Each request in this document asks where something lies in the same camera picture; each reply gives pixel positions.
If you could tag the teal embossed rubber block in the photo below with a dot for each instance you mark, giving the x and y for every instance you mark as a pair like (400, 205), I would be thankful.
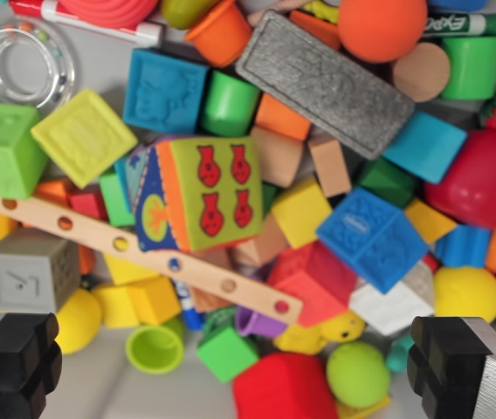
(165, 91)

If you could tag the flat teal wooden block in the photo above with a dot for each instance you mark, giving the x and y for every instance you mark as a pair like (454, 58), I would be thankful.
(121, 170)

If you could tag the yellow plastic piece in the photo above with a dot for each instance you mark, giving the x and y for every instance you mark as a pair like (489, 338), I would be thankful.
(361, 410)

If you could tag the yellow rubber duck toy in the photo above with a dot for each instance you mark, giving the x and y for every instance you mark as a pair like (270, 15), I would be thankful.
(309, 338)

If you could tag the small orange toy piece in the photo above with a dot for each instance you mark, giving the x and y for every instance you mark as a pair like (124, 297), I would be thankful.
(85, 259)

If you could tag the small tan wooden block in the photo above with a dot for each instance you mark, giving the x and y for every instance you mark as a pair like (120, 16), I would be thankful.
(328, 166)

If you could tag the yellow wooden cube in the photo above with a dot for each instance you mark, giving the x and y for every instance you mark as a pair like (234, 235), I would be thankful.
(300, 214)

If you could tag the dark green wooden block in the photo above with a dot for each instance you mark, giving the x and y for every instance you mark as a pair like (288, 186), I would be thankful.
(383, 181)

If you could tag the blue embossed rubber block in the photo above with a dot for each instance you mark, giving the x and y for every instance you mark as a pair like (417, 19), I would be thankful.
(370, 240)

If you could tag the olive green toy pear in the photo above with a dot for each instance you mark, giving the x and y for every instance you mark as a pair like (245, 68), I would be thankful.
(182, 11)

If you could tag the rounded tan wooden block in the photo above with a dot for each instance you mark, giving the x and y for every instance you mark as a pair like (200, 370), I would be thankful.
(276, 155)

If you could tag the small red wooden block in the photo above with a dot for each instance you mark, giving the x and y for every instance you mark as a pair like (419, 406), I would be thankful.
(88, 203)

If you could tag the blue ridged cylinder block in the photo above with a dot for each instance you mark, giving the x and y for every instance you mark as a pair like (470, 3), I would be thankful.
(464, 246)

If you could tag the green cylinder block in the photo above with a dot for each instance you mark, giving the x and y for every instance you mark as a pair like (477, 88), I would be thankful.
(226, 105)

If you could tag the lime green ball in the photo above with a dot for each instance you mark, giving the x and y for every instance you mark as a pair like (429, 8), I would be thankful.
(357, 375)

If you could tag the yellow wooden block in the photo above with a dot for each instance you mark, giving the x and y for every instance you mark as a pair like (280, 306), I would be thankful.
(156, 301)
(429, 220)
(115, 305)
(128, 270)

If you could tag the red toy apple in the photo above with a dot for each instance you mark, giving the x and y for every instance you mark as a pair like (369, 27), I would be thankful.
(479, 183)

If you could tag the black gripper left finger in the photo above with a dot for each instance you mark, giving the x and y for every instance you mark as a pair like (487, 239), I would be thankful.
(12, 371)

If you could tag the orange ball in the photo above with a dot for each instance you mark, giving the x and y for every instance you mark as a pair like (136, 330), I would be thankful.
(379, 26)

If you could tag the teal plastic toy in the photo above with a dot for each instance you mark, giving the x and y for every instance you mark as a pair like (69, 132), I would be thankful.
(398, 353)

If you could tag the fabric cube with fish print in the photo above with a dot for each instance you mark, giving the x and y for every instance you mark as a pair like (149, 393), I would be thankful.
(213, 196)

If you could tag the light blue wooden block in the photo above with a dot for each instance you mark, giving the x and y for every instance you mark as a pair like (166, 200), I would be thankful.
(427, 146)

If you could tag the wooden strip with holes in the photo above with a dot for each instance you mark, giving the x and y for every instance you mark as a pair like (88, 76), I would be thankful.
(93, 233)

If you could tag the flat orange wooden block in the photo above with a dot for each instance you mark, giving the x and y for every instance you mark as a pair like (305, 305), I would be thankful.
(313, 28)

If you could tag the blue Expo marker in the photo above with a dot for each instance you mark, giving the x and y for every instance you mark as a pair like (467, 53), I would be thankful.
(191, 314)

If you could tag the yellow toy lemon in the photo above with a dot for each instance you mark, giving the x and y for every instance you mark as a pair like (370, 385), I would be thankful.
(77, 320)

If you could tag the gray embossed rubber block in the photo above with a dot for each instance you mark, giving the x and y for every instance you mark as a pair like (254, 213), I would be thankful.
(25, 270)

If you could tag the white embossed rubber block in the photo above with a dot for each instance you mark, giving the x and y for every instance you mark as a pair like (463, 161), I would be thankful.
(383, 307)

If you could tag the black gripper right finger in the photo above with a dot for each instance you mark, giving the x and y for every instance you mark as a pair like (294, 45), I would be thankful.
(449, 371)

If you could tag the orange plastic cup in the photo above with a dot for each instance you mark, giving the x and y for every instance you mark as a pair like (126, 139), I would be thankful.
(222, 32)

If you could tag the green wooden cube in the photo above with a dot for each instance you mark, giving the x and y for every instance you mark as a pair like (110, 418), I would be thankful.
(226, 353)

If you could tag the red embossed rubber block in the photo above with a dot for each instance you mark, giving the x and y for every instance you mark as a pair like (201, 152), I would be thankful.
(313, 279)

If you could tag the green Expo marker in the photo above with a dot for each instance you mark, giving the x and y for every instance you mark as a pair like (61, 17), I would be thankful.
(488, 24)

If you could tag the yellow-green embossed rubber block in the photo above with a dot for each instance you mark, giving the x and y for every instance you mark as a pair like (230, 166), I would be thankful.
(84, 137)

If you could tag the yellow teether toy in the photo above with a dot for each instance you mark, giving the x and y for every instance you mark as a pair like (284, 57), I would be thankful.
(322, 9)

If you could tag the round wooden cylinder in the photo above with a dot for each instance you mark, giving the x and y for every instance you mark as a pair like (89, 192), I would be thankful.
(420, 72)

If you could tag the gray felt eraser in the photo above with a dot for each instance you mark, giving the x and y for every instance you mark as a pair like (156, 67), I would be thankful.
(318, 83)

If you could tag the grained brown wooden block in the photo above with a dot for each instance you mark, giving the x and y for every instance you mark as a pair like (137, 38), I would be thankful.
(206, 299)

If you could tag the yellow ball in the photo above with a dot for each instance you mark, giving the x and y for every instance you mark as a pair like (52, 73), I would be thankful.
(466, 294)

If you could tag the blue plastic toy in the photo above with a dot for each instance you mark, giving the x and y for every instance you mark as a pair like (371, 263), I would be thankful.
(455, 4)

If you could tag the red and white marker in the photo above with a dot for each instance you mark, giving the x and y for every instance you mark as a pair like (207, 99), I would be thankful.
(149, 34)

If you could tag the coral ribbed toy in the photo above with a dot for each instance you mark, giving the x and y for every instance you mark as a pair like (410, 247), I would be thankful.
(108, 11)

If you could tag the purple plastic cup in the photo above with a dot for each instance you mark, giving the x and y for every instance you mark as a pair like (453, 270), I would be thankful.
(256, 325)

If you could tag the lime green plastic cup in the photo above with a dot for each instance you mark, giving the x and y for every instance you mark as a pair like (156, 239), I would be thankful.
(154, 349)

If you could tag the red soft toy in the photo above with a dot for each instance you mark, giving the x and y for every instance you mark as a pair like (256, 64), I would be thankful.
(283, 388)

